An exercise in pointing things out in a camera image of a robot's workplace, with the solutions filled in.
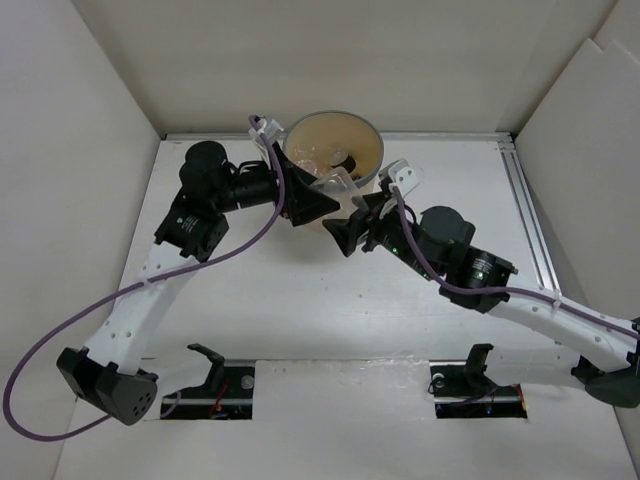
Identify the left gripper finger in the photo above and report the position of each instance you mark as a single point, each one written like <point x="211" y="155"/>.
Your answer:
<point x="307" y="207"/>
<point x="295" y="178"/>

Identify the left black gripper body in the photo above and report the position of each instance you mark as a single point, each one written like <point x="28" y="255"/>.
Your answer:
<point x="288" y="184"/>

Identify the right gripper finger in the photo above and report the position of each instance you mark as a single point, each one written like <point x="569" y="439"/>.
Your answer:
<point x="345" y="232"/>
<point x="377" y="201"/>

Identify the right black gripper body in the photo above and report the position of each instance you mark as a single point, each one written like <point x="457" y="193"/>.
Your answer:
<point x="389" y="231"/>

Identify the clear bottle white cap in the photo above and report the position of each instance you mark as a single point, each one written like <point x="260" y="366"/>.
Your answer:
<point x="301" y="153"/>

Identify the clear jar with silver lid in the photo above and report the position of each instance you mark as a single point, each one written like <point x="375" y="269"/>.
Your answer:
<point x="339" y="186"/>

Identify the small bottle with black cap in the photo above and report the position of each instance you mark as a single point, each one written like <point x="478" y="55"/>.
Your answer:
<point x="341" y="158"/>

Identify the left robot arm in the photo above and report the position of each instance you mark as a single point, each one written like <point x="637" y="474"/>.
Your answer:
<point x="108" y="371"/>

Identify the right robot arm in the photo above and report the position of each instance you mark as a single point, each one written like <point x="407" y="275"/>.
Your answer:
<point x="588" y="350"/>

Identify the beige bin with grey rim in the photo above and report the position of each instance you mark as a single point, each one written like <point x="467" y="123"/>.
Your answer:
<point x="332" y="130"/>

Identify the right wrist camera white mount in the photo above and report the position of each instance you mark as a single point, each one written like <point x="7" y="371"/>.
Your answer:
<point x="402" y="175"/>

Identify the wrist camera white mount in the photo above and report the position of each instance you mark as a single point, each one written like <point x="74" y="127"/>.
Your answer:
<point x="402" y="175"/>
<point x="264" y="131"/>

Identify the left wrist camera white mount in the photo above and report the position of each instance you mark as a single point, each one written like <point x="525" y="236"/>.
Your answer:
<point x="264" y="131"/>

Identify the aluminium rail frame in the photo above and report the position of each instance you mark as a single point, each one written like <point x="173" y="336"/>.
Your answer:
<point x="476" y="174"/>

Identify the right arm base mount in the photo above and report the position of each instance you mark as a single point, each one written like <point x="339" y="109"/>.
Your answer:
<point x="461" y="390"/>

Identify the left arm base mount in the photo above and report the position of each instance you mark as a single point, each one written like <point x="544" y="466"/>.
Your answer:
<point x="225" y="394"/>

